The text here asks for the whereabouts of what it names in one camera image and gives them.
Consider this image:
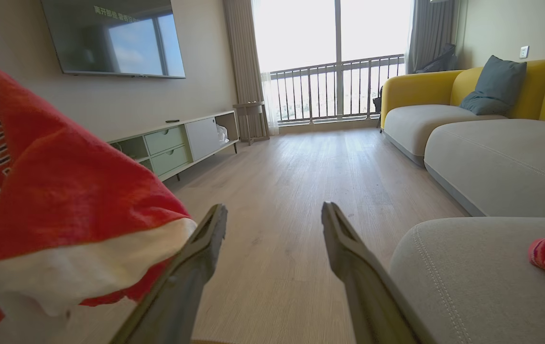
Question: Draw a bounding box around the red white printed jersey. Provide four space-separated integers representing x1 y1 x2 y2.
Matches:
0 64 197 344

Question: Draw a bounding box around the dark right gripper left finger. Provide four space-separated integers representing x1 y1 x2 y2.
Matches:
110 204 228 344

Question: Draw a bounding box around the wall mounted television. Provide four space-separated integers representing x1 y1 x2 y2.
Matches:
40 0 186 79

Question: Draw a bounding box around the grey upholstered seat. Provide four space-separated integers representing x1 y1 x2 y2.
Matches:
390 217 545 344

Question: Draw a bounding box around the black object beside sofa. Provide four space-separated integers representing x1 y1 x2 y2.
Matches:
373 86 384 129

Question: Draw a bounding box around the balcony metal railing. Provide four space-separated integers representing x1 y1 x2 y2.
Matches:
270 54 405 122

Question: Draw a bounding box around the blue grey pillow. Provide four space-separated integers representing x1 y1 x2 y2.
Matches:
459 55 527 117

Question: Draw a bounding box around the sheer white curtain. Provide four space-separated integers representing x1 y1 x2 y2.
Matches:
260 71 281 136

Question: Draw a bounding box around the white green TV cabinet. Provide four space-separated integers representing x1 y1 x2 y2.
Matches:
108 110 240 182

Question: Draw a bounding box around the glass balcony door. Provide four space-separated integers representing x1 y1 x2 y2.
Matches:
252 0 414 127

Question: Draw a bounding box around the grey curtain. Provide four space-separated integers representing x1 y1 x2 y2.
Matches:
406 0 459 75

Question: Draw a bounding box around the yellow grey sofa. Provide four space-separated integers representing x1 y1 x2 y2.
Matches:
380 58 545 218

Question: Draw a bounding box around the small beige side table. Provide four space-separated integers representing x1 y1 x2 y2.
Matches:
233 101 270 145

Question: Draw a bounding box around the beige curtain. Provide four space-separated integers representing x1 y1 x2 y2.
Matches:
222 0 271 139

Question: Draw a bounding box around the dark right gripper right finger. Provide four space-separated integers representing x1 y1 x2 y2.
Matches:
321 202 438 344

